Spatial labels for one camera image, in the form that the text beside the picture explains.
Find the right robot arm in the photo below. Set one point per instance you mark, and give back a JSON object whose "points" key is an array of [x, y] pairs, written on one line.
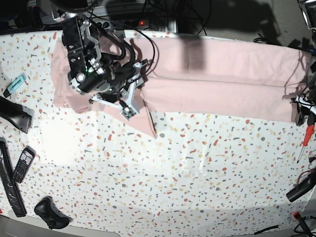
{"points": [[101, 64]]}

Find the black game controller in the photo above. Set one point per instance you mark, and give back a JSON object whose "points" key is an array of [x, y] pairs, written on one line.
{"points": [[49, 213]]}

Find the pink T-shirt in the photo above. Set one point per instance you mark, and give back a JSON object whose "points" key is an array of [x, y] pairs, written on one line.
{"points": [[218, 76]]}

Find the black power strip red switch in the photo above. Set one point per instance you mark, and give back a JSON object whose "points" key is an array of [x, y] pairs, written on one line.
{"points": [[124, 24]]}

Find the terrazzo patterned tablecloth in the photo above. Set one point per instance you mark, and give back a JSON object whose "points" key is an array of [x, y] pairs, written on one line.
{"points": [[202, 175]]}

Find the black cylindrical tool right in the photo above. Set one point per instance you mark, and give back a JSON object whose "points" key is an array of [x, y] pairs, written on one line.
{"points": [[302, 188]]}

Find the red handled screwdriver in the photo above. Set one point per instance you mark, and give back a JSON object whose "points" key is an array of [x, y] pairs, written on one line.
{"points": [[308, 134]]}

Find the long black bar in wrap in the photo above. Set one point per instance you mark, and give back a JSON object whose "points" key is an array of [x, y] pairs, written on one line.
{"points": [[10, 185]]}

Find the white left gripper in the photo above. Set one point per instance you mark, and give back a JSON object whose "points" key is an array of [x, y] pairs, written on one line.
{"points": [[301, 109]]}

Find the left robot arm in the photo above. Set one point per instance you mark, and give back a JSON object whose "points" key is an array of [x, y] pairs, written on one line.
{"points": [[306, 100]]}

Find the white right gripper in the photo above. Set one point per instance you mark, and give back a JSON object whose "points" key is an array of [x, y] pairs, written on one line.
{"points": [[123, 96]]}

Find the light blue highlighter marker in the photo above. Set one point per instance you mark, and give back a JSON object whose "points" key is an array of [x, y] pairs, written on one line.
{"points": [[14, 85]]}

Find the black cordless phone handset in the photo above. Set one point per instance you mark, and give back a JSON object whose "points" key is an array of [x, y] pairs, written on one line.
{"points": [[24, 163]]}

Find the red black clamp bottom right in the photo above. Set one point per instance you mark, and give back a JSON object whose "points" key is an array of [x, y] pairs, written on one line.
{"points": [[302, 223]]}

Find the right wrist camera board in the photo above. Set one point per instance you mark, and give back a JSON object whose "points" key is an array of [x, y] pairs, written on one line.
{"points": [[127, 113]]}

